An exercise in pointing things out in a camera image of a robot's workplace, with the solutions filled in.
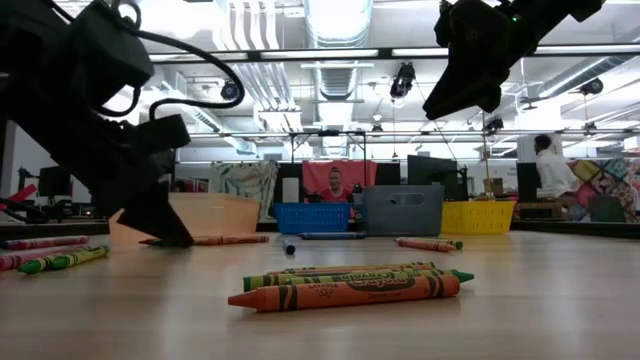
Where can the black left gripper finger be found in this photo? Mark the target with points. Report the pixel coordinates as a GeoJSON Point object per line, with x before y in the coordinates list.
{"type": "Point", "coordinates": [160, 220]}

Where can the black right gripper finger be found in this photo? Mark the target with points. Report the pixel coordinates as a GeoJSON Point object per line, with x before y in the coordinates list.
{"type": "Point", "coordinates": [492, 100]}
{"type": "Point", "coordinates": [455, 97]}

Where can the yellow-green crayon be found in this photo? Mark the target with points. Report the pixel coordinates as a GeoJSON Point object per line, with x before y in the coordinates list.
{"type": "Point", "coordinates": [85, 256]}
{"type": "Point", "coordinates": [260, 281]}

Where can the blue crayon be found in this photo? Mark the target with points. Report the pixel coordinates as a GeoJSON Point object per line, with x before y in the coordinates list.
{"type": "Point", "coordinates": [289, 246]}
{"type": "Point", "coordinates": [332, 235]}

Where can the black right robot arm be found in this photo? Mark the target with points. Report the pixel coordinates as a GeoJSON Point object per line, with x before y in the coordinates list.
{"type": "Point", "coordinates": [590, 7]}

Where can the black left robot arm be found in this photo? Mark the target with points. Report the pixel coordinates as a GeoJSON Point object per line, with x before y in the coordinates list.
{"type": "Point", "coordinates": [30, 50]}

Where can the orange translucent plastic bin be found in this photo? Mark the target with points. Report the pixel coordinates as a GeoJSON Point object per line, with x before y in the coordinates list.
{"type": "Point", "coordinates": [215, 215]}

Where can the black ceiling spotlight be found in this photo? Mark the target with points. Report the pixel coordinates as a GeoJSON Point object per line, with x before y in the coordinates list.
{"type": "Point", "coordinates": [591, 86]}
{"type": "Point", "coordinates": [230, 91]}
{"type": "Point", "coordinates": [402, 80]}

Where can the black monitor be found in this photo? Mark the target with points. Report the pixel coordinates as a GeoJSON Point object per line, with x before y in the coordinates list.
{"type": "Point", "coordinates": [527, 182]}
{"type": "Point", "coordinates": [52, 180]}
{"type": "Point", "coordinates": [430, 172]}

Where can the brown cardboard box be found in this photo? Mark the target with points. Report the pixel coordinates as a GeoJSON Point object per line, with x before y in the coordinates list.
{"type": "Point", "coordinates": [494, 186]}

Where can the red object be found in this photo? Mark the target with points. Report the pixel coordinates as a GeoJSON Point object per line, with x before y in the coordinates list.
{"type": "Point", "coordinates": [22, 192]}

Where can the floral patterned cloth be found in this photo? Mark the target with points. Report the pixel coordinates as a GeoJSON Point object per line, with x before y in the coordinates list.
{"type": "Point", "coordinates": [245, 185]}

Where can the person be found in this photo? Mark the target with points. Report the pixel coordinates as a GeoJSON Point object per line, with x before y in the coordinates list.
{"type": "Point", "coordinates": [334, 187]}
{"type": "Point", "coordinates": [552, 175]}

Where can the yellow plastic mesh basket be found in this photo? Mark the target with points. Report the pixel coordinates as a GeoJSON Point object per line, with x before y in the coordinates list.
{"type": "Point", "coordinates": [477, 217]}

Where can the red cloth backdrop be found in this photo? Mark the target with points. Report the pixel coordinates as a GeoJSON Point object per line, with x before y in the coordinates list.
{"type": "Point", "coordinates": [362, 175]}

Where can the grey plastic bin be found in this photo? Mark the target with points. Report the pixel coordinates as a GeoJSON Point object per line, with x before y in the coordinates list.
{"type": "Point", "coordinates": [402, 210]}

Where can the white box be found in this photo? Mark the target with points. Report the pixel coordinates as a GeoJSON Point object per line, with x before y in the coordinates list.
{"type": "Point", "coordinates": [290, 190]}

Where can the colourful patchwork quilt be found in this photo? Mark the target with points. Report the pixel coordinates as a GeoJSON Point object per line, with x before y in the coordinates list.
{"type": "Point", "coordinates": [605, 185]}

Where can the blue plastic mesh basket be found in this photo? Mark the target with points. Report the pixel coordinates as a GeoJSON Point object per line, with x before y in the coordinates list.
{"type": "Point", "coordinates": [312, 217]}

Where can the orange crayon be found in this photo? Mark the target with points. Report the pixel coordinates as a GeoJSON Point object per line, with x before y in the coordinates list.
{"type": "Point", "coordinates": [350, 295]}
{"type": "Point", "coordinates": [350, 268]}

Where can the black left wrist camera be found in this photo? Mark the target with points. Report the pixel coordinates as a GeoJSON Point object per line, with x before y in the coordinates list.
{"type": "Point", "coordinates": [110, 50]}

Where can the silver ceiling air duct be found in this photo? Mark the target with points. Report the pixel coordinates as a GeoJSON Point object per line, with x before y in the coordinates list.
{"type": "Point", "coordinates": [337, 75]}

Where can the black aluminium table frame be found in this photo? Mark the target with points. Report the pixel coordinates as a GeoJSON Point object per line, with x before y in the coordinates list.
{"type": "Point", "coordinates": [575, 227]}

